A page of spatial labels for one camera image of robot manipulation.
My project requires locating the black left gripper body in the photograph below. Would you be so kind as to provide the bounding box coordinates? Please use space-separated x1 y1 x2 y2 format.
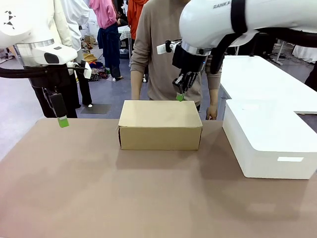
29 64 75 94

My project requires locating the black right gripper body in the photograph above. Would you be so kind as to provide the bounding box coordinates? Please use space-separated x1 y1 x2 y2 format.
172 45 207 74

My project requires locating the brown cardboard shoe box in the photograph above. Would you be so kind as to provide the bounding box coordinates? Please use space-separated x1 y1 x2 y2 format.
116 100 204 151

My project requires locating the person's left forearm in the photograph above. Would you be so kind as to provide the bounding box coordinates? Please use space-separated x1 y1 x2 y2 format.
209 87 220 108

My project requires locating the person's left hand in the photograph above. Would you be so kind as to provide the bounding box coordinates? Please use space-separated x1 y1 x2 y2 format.
206 105 219 121

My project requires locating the person in beige sweater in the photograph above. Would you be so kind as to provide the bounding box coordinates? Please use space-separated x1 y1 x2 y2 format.
130 0 224 113

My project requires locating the dark grey floor mat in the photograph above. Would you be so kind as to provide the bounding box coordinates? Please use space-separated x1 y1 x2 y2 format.
79 103 112 115

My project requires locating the colourful clothes pile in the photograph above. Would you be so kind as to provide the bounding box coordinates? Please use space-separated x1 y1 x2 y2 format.
81 53 110 83

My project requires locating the person in cream coat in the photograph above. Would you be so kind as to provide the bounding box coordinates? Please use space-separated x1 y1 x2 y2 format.
31 0 79 119

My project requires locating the person in white shirt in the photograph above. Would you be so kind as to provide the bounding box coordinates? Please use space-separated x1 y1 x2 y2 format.
60 0 93 108

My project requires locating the checkered cloth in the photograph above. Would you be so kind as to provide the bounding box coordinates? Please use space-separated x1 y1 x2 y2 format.
119 25 131 41

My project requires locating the person in orange top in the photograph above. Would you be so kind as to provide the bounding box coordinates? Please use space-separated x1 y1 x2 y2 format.
126 0 150 41

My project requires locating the person in pink top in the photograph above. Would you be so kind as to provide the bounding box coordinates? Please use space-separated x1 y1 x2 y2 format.
89 0 125 81

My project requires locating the white plastic storage bin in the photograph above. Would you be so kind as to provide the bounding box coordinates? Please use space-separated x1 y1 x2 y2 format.
222 99 317 179

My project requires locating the person in black clothes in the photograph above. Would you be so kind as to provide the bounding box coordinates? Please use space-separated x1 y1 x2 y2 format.
304 66 317 93

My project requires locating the black right arm hose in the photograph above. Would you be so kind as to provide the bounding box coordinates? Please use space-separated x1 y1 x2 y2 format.
210 26 317 75

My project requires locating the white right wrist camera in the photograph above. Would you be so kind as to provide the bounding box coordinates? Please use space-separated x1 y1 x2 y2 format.
156 39 183 56

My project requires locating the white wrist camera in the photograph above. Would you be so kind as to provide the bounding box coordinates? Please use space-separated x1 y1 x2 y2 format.
156 39 183 56
66 60 93 80

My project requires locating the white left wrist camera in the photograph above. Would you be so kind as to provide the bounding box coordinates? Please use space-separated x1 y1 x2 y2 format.
66 60 93 80

